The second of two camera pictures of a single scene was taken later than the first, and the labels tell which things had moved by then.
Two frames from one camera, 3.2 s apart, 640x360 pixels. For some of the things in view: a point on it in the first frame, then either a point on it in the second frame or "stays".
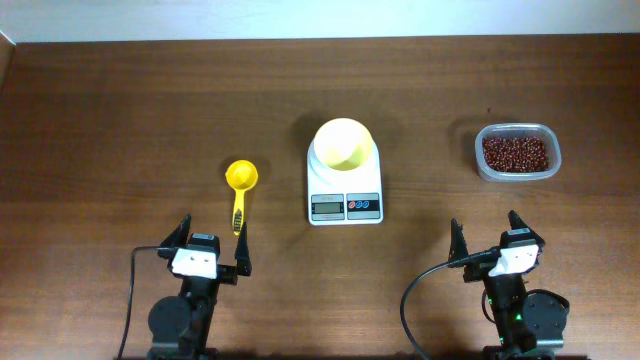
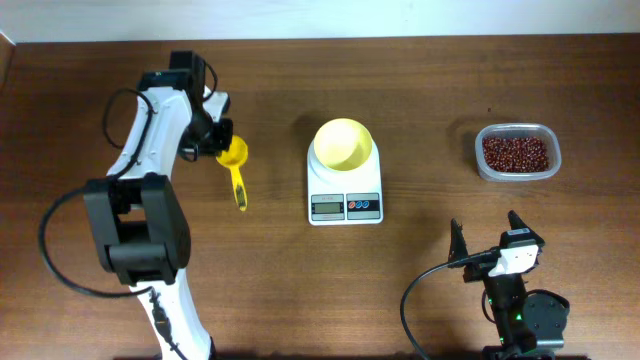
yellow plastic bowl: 343,144 stays
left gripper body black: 200,281 to 208,140
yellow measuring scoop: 240,175 to 233,158
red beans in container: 515,154 stays
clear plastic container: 517,151 stays
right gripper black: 478,270 stays
